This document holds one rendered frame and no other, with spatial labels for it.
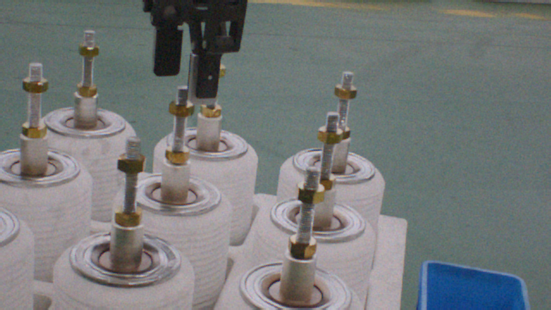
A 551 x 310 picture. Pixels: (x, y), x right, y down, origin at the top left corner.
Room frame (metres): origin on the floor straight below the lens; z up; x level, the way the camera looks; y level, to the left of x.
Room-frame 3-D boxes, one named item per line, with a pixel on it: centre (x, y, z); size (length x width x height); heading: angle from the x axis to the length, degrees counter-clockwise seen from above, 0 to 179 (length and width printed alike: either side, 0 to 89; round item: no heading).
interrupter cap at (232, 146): (0.78, 0.06, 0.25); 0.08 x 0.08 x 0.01
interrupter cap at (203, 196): (0.66, 0.07, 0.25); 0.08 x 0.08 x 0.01
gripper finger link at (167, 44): (0.69, 0.09, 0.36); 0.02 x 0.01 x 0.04; 122
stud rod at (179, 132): (0.66, 0.07, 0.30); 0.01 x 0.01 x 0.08; 44
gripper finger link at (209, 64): (0.62, 0.05, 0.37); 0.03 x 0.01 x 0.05; 32
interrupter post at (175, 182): (0.66, 0.07, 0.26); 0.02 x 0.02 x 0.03
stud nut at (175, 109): (0.66, 0.07, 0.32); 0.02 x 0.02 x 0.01; 44
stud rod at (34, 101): (0.68, 0.19, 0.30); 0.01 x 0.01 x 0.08; 20
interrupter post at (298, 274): (0.53, -0.03, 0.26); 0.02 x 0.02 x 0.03
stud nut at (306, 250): (0.53, -0.03, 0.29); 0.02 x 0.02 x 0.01; 41
